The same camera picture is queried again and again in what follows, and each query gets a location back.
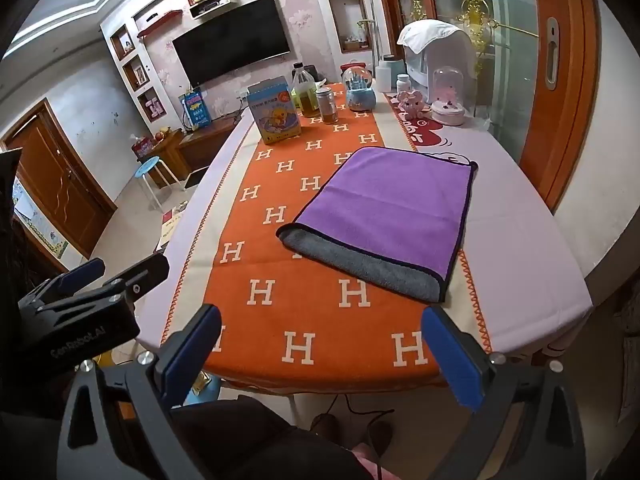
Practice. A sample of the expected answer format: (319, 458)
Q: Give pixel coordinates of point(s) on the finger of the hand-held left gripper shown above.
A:
(80, 272)
(145, 271)

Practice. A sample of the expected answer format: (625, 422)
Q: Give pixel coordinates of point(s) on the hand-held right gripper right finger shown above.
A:
(459, 360)

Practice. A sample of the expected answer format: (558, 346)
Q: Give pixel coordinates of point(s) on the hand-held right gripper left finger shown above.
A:
(192, 355)

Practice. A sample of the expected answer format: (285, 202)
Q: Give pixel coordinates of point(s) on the purple and grey towel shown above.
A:
(390, 200)

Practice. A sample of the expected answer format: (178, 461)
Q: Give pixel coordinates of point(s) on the booklet on floor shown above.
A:
(170, 227)

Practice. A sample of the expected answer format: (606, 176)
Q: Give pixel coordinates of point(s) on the wooden room door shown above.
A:
(60, 180)

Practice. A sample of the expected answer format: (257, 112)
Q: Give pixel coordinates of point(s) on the blue round stool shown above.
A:
(150, 166)

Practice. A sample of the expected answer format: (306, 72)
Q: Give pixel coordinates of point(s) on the person's dark clothing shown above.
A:
(260, 440)

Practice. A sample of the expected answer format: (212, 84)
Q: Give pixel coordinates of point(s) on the brown slipper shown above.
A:
(381, 437)
(327, 427)

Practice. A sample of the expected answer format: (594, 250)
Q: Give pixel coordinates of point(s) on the red bag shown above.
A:
(141, 147)

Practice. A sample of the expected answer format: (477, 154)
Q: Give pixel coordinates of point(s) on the pink tablecloth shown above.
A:
(515, 240)

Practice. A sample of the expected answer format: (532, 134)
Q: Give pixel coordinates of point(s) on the wooden television cabinet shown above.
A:
(200, 142)

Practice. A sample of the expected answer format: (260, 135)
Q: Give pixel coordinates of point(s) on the orange patterned table runner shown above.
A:
(310, 240)

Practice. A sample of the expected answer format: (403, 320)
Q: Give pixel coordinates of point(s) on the blue toy board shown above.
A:
(196, 110)

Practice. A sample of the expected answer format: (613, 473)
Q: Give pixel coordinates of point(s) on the blue box with duck print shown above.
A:
(274, 112)

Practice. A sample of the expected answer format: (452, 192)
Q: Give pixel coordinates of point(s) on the plastic oil bottle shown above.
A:
(303, 92)

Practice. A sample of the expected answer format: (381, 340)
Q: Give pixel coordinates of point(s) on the glass jar with metal lid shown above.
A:
(327, 107)

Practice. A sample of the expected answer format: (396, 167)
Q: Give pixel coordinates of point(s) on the black flat television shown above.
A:
(232, 42)

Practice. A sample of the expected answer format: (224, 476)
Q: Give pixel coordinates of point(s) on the pink toy figure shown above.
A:
(412, 105)

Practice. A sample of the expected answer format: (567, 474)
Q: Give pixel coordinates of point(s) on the glass dome with pink base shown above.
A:
(448, 95)

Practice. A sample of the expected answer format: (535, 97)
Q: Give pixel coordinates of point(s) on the small white bottle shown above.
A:
(403, 85)

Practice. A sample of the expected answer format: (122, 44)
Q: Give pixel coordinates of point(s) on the blue snow globe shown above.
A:
(360, 90)

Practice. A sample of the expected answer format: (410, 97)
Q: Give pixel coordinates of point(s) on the white water dispenser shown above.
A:
(450, 65)

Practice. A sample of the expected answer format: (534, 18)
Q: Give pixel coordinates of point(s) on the white cloth cover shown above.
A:
(425, 35)

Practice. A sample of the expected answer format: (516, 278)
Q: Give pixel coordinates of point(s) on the gold hanging ornament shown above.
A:
(475, 5)

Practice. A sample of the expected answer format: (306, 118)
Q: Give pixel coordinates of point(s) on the wall chart poster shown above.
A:
(42, 225)

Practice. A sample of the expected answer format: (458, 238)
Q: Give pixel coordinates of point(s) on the red wall shelf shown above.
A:
(159, 21)

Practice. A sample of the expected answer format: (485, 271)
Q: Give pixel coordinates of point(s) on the white wall shelf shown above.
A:
(212, 2)

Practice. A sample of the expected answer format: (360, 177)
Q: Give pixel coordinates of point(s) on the wooden sliding door frame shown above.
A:
(560, 85)

